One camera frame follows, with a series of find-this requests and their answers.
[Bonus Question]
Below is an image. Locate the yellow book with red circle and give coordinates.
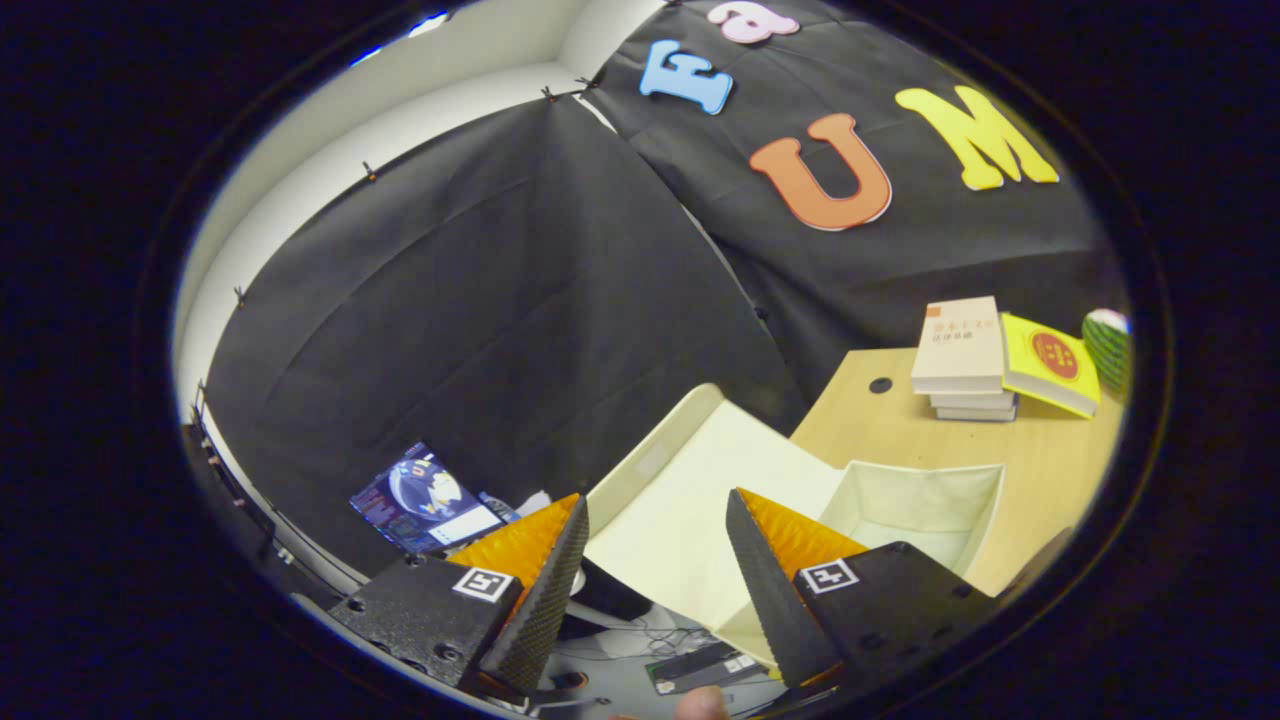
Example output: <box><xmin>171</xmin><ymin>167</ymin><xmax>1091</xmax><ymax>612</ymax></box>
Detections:
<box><xmin>1000</xmin><ymin>313</ymin><xmax>1102</xmax><ymax>419</ymax></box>

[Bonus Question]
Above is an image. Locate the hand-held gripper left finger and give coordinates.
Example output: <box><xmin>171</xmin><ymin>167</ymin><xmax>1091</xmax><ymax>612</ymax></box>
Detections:
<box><xmin>330</xmin><ymin>493</ymin><xmax>591</xmax><ymax>699</ymax></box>

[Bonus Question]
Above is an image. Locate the grey fabric storage box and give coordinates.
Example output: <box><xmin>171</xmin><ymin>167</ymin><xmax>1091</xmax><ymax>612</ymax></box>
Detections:
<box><xmin>583</xmin><ymin>383</ymin><xmax>1006</xmax><ymax>669</ymax></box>

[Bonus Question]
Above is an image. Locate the black floor device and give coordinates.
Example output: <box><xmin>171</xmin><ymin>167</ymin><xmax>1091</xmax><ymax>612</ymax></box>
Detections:
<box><xmin>647</xmin><ymin>640</ymin><xmax>763</xmax><ymax>696</ymax></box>

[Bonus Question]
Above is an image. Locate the green striped watermelon plush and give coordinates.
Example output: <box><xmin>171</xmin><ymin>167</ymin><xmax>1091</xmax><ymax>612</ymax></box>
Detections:
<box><xmin>1082</xmin><ymin>308</ymin><xmax>1134</xmax><ymax>397</ymax></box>

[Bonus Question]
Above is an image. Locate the beige paperback book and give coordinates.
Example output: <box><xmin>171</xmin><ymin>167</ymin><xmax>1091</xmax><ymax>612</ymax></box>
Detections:
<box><xmin>910</xmin><ymin>296</ymin><xmax>1006</xmax><ymax>396</ymax></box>

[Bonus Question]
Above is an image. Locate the blue printed carton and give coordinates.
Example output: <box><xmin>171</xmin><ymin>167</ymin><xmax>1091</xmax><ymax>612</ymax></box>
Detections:
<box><xmin>349</xmin><ymin>442</ymin><xmax>506</xmax><ymax>557</ymax></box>

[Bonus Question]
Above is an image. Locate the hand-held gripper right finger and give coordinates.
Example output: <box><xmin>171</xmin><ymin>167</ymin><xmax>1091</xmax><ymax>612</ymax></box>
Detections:
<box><xmin>726</xmin><ymin>488</ymin><xmax>1001</xmax><ymax>693</ymax></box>

